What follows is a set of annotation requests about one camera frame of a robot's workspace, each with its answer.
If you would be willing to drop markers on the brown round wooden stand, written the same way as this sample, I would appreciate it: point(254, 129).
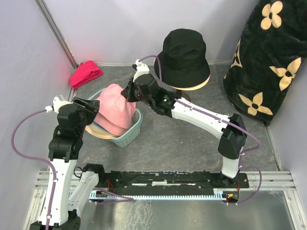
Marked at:
point(182, 94)

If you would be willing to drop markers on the aluminium corner profile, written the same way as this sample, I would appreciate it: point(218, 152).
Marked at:
point(42, 6)

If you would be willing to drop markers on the beige bottom hat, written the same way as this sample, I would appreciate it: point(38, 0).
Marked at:
point(99, 132)

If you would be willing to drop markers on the light blue cable duct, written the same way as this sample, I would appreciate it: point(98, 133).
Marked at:
point(97, 195)

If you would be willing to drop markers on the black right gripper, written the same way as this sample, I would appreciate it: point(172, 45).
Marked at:
point(127, 91)

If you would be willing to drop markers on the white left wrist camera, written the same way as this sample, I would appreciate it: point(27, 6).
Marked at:
point(58, 102)

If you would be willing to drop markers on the black bucket hat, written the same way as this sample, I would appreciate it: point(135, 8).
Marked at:
point(183, 55)

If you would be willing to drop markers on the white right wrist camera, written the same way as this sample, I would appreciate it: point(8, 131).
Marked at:
point(140, 69)

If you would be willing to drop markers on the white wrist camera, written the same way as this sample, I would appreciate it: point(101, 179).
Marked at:
point(140, 69)
point(58, 102)

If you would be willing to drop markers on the light blue plastic basket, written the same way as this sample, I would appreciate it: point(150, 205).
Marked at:
point(132, 133)

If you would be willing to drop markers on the magenta hat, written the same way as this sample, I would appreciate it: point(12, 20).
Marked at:
point(86, 72)

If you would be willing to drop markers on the black floral blanket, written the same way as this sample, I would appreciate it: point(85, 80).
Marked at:
point(269, 53)

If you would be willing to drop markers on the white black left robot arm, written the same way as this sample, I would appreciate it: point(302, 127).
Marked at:
point(62, 208)

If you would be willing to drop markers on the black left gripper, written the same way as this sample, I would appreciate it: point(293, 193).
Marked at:
point(91, 107)

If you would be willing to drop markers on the pink bucket hat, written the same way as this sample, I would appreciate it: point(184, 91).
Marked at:
point(115, 112)

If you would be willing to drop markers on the aluminium rail frame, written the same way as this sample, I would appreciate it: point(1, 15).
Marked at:
point(258, 181)

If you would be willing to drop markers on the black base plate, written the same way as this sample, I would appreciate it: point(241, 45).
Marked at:
point(170, 183)

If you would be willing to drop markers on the cream bucket hat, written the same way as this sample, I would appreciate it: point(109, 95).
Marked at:
point(188, 83)

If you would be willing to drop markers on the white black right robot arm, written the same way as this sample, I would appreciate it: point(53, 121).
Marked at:
point(230, 130)

